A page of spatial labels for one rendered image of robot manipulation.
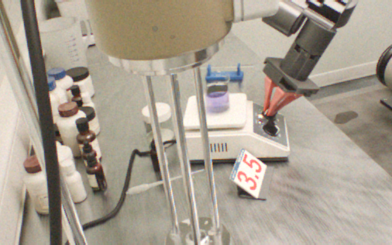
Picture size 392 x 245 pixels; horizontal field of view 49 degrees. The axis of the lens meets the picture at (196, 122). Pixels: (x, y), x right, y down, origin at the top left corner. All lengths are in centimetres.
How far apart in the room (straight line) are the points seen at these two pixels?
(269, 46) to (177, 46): 222
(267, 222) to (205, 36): 47
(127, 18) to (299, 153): 62
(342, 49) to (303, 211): 207
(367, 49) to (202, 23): 257
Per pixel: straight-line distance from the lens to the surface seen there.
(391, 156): 154
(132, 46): 28
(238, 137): 79
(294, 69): 80
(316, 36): 78
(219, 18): 30
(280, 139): 83
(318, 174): 80
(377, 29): 282
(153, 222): 74
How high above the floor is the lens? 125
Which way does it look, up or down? 31 degrees down
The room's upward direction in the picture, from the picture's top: 8 degrees counter-clockwise
